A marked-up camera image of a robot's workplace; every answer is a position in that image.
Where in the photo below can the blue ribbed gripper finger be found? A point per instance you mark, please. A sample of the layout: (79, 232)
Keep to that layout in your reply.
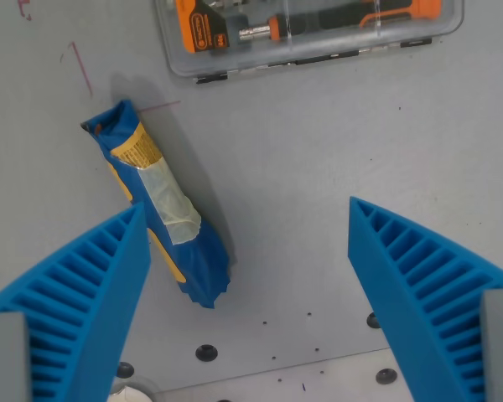
(88, 293)
(402, 293)

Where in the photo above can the blue and yellow snack bag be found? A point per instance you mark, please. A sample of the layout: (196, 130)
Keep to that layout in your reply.
(197, 259)

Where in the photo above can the black table bolt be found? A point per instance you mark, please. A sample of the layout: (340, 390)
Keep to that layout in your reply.
(386, 375)
(125, 370)
(373, 320)
(205, 352)

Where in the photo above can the clear plastic tool case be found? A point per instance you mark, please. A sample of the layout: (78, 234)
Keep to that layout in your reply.
(318, 46)

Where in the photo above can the orange and black screwdriver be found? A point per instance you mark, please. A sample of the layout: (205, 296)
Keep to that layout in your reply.
(343, 14)

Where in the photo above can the orange and black label card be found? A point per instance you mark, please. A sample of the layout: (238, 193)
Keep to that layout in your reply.
(199, 29)

